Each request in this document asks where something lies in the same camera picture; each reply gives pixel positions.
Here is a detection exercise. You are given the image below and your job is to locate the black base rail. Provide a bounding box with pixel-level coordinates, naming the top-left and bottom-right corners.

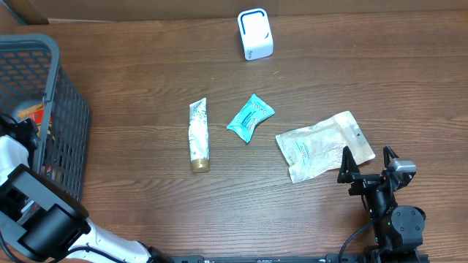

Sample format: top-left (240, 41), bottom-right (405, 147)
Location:
top-left (160, 253), bottom-right (431, 263)

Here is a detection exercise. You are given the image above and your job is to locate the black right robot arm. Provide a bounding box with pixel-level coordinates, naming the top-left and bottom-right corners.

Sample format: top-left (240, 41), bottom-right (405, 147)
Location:
top-left (337, 145), bottom-right (428, 262)

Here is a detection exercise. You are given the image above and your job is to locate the clear beige zip pouch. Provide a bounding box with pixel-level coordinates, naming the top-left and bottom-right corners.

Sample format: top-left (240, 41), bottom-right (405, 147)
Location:
top-left (276, 111), bottom-right (375, 183)

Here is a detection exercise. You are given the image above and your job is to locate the dark grey plastic basket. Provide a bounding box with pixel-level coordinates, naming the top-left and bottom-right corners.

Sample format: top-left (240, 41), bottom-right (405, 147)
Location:
top-left (1, 34), bottom-right (91, 200)

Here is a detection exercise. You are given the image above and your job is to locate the teal wipes packet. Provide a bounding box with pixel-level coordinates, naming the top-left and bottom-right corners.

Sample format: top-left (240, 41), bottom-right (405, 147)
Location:
top-left (227, 94), bottom-right (275, 143)

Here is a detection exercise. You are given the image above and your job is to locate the white Pantene tube gold cap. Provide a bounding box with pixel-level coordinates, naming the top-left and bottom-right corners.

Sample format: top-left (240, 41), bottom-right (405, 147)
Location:
top-left (188, 98), bottom-right (210, 173)

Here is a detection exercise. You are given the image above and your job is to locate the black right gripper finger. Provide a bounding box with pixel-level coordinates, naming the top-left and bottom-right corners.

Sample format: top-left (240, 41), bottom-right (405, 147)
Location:
top-left (337, 146), bottom-right (361, 183)
top-left (383, 145), bottom-right (399, 169)

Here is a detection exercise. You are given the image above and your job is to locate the brown cardboard backdrop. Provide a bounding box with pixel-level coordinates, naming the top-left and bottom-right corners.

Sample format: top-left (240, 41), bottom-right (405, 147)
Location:
top-left (4, 0), bottom-right (467, 24)

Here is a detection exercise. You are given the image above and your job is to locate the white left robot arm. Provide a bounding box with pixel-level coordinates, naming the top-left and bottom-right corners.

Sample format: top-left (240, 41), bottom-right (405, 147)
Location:
top-left (1, 114), bottom-right (170, 262)

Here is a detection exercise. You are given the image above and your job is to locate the red snack package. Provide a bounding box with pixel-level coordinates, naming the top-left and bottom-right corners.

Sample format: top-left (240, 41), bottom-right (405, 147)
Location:
top-left (16, 103), bottom-right (45, 137)

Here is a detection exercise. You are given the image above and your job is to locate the white barcode scanner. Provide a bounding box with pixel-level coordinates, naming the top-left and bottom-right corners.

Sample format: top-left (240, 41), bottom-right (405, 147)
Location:
top-left (237, 8), bottom-right (273, 61)

